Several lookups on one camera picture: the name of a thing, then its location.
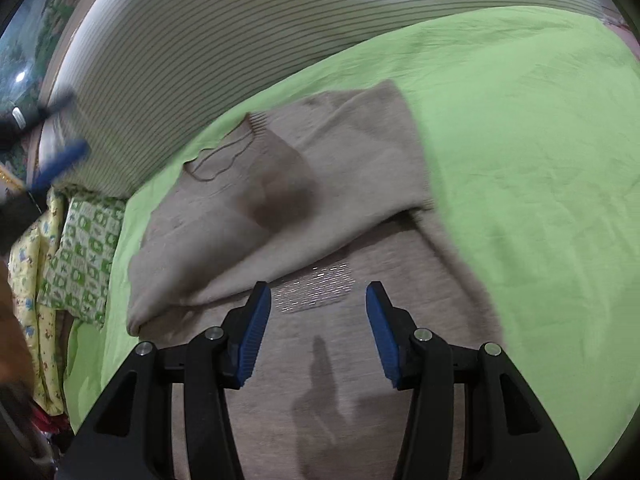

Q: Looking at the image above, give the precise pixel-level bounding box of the beige knit sweater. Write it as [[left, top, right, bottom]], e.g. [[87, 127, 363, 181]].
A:
[[127, 81, 502, 479]]

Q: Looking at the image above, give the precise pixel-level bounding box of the person's left hand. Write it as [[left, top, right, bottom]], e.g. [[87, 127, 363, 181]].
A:
[[0, 261, 35, 394]]

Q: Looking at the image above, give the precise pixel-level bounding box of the green white checkered pillow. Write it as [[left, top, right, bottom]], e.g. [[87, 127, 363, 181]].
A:
[[40, 193, 126, 328]]

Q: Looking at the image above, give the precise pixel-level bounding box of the yellow floral blanket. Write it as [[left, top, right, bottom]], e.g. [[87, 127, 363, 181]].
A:
[[9, 191, 65, 416]]

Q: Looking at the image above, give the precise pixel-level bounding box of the gold framed floral painting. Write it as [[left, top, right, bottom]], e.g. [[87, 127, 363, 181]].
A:
[[1, 0, 96, 198]]

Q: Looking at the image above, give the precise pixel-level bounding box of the striped grey duvet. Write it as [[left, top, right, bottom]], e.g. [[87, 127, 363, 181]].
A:
[[38, 0, 604, 197]]

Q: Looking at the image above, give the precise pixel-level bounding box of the green bed sheet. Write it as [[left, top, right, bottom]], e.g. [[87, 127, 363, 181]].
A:
[[64, 6, 639, 477]]

